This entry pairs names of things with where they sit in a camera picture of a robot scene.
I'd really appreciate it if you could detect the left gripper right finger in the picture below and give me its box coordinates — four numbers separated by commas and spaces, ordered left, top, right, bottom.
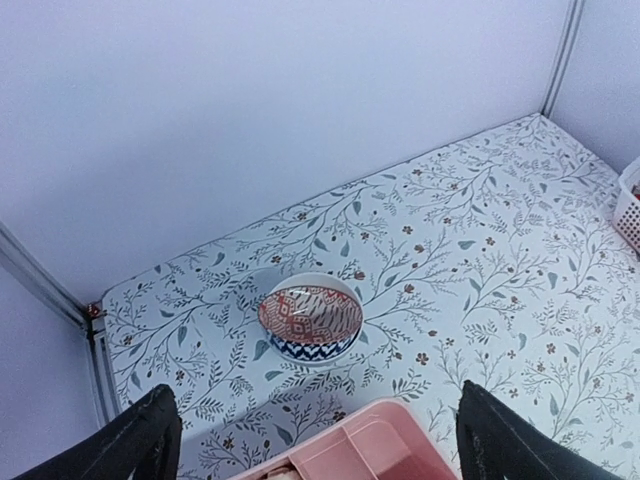
456, 380, 608, 479

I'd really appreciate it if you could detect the small patterned bowl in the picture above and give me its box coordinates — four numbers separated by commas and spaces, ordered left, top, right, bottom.
258, 272, 364, 366

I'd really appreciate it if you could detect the pink divided organizer box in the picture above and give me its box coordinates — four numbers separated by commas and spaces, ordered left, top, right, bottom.
235, 399, 457, 480

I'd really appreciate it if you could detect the white plastic laundry basket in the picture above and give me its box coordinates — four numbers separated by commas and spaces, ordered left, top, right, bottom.
612, 157, 640, 253

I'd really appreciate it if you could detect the floral patterned table mat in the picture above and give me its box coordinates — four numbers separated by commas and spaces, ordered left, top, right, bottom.
102, 115, 639, 479

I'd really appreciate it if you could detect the cream underwear navy trim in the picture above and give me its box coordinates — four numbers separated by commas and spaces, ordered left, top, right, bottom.
266, 465, 301, 480

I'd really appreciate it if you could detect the right aluminium frame post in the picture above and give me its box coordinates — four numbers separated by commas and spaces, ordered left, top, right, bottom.
540, 0, 586, 118

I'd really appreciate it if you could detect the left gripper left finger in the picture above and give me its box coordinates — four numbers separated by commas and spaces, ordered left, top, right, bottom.
18, 384, 182, 479

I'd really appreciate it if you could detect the left aluminium frame post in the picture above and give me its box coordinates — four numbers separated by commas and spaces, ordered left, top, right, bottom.
1, 225, 121, 426

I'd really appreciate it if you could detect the aluminium frame post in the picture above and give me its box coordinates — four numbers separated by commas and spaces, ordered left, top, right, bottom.
540, 0, 586, 118
1, 225, 121, 426

